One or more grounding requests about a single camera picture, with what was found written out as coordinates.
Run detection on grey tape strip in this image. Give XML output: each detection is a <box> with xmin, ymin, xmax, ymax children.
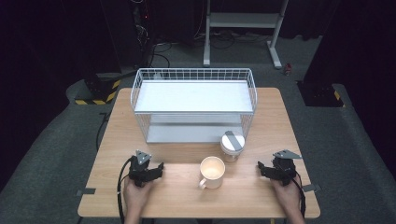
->
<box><xmin>75</xmin><ymin>188</ymin><xmax>97</xmax><ymax>197</ymax></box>
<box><xmin>301</xmin><ymin>183</ymin><xmax>322</xmax><ymax>193</ymax></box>

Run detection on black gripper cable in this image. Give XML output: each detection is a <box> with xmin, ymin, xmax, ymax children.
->
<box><xmin>116</xmin><ymin>156</ymin><xmax>134</xmax><ymax>224</ymax></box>
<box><xmin>290</xmin><ymin>176</ymin><xmax>307</xmax><ymax>219</ymax></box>

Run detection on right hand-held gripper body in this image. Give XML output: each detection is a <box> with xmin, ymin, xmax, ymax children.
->
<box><xmin>272</xmin><ymin>149</ymin><xmax>304</xmax><ymax>188</ymax></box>

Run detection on black floor cables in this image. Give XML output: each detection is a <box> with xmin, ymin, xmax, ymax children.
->
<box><xmin>148</xmin><ymin>39</ymin><xmax>173</xmax><ymax>69</ymax></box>

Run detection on white metal stand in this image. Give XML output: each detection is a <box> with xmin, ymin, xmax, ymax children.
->
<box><xmin>203</xmin><ymin>0</ymin><xmax>290</xmax><ymax>70</ymax></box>

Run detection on person's right hand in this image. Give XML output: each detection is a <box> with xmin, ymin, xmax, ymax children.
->
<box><xmin>269</xmin><ymin>176</ymin><xmax>303</xmax><ymax>217</ymax></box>

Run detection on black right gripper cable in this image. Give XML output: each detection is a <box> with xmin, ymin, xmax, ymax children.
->
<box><xmin>290</xmin><ymin>176</ymin><xmax>307</xmax><ymax>219</ymax></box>

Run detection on glass jar with white lid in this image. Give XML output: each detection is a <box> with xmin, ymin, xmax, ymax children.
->
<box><xmin>219</xmin><ymin>130</ymin><xmax>246</xmax><ymax>163</ymax></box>

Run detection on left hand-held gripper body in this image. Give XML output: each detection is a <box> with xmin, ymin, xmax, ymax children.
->
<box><xmin>128</xmin><ymin>149</ymin><xmax>157</xmax><ymax>188</ymax></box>

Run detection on person's left hand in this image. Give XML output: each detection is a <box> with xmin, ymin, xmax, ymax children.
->
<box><xmin>122</xmin><ymin>178</ymin><xmax>155</xmax><ymax>216</ymax></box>

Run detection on white wire shelf rack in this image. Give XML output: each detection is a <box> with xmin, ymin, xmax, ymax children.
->
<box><xmin>130</xmin><ymin>67</ymin><xmax>259</xmax><ymax>145</ymax></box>

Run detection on black cable beside table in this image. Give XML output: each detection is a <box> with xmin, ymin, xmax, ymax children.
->
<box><xmin>95</xmin><ymin>111</ymin><xmax>112</xmax><ymax>152</ymax></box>

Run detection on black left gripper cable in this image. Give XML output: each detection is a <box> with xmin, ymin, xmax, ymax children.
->
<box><xmin>116</xmin><ymin>156</ymin><xmax>134</xmax><ymax>224</ymax></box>

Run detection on dark equipment rack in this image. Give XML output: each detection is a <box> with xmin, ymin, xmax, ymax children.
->
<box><xmin>128</xmin><ymin>0</ymin><xmax>157</xmax><ymax>68</ymax></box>

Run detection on cream ceramic mug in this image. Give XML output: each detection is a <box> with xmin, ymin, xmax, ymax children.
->
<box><xmin>198</xmin><ymin>155</ymin><xmax>226</xmax><ymax>191</ymax></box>

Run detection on black base with yellow stripes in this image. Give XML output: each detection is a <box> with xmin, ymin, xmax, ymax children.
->
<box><xmin>74</xmin><ymin>72</ymin><xmax>122</xmax><ymax>106</ymax></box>
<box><xmin>296</xmin><ymin>79</ymin><xmax>347</xmax><ymax>108</ymax></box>

